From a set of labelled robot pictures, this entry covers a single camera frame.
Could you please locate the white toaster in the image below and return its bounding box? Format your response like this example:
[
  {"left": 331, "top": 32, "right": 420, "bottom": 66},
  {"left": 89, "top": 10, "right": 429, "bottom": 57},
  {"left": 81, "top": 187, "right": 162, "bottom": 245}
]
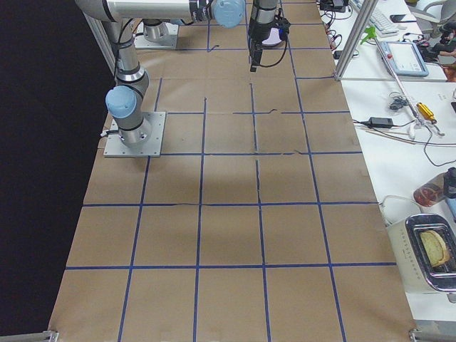
[{"left": 387, "top": 213, "right": 455, "bottom": 296}]

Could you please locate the blue teach pendant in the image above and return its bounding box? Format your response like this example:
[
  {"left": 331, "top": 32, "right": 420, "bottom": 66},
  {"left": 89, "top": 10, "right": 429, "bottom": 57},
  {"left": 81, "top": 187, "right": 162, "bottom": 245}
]
[{"left": 379, "top": 41, "right": 429, "bottom": 77}]

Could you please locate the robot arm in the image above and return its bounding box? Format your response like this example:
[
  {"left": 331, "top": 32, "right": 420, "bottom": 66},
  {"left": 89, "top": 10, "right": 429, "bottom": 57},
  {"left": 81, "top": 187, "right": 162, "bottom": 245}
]
[
  {"left": 103, "top": 19, "right": 150, "bottom": 145},
  {"left": 76, "top": 1, "right": 290, "bottom": 72}
]

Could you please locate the aluminium frame post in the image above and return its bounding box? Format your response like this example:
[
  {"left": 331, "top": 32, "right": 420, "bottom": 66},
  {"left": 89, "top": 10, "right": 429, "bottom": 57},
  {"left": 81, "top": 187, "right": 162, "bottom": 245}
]
[{"left": 334, "top": 0, "right": 378, "bottom": 81}]

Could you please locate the yellow handled tool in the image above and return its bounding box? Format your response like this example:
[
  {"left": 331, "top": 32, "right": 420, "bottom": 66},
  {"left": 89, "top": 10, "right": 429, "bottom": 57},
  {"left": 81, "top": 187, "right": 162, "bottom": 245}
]
[{"left": 416, "top": 103, "right": 437, "bottom": 124}]

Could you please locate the black power brick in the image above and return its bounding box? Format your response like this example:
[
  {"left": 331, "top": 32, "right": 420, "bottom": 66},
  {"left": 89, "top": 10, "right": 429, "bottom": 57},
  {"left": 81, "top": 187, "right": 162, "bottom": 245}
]
[{"left": 368, "top": 117, "right": 394, "bottom": 129}]

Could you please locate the bread slice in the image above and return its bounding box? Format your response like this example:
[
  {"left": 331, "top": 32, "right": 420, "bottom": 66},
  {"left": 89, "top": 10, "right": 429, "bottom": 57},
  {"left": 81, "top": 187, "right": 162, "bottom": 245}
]
[{"left": 420, "top": 230, "right": 450, "bottom": 267}]

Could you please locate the white keyboard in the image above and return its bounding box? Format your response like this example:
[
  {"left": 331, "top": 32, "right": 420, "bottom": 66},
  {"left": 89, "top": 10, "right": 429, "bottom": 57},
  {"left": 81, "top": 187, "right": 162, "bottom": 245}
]
[{"left": 370, "top": 8, "right": 399, "bottom": 37}]

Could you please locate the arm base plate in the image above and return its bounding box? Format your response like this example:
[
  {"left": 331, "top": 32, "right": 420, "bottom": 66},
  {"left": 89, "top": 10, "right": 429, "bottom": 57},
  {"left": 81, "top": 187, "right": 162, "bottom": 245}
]
[
  {"left": 135, "top": 22, "right": 179, "bottom": 50},
  {"left": 103, "top": 112, "right": 166, "bottom": 157}
]

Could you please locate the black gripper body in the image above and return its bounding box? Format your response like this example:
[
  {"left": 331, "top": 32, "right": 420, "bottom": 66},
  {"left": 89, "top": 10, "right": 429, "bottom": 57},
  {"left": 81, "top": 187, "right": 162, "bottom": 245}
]
[{"left": 248, "top": 26, "right": 266, "bottom": 66}]

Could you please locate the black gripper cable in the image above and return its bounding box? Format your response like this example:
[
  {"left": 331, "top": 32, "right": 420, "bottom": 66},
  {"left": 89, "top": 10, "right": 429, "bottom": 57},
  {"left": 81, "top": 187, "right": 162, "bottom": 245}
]
[{"left": 259, "top": 9, "right": 291, "bottom": 68}]

